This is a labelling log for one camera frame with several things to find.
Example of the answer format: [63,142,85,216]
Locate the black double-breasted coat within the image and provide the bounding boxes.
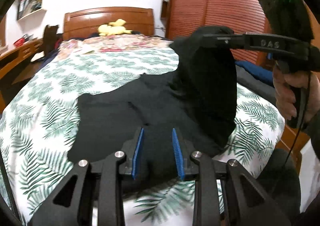
[67,25,238,191]

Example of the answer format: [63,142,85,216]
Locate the person's right hand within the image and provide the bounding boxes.
[273,65,319,123]

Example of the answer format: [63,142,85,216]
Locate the folded navy blue garment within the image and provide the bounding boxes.
[235,60,273,87]

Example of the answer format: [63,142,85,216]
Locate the folded dark grey garment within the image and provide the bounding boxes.
[235,65,276,105]

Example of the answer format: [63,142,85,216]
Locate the brown louvered wardrobe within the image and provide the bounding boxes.
[160,0,273,65]

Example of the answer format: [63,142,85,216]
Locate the green leaf print bedsheet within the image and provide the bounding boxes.
[1,48,285,225]

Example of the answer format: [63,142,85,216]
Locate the yellow plush toy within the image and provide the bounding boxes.
[98,19,132,36]

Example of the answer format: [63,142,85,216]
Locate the floral quilt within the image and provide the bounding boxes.
[57,34,172,59]

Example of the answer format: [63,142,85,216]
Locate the wooden headboard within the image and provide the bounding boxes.
[63,6,155,41]

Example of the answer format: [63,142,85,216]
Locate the dark wooden chair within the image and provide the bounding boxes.
[31,25,62,62]

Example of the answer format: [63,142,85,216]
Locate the wooden desk cabinet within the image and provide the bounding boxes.
[1,39,42,111]

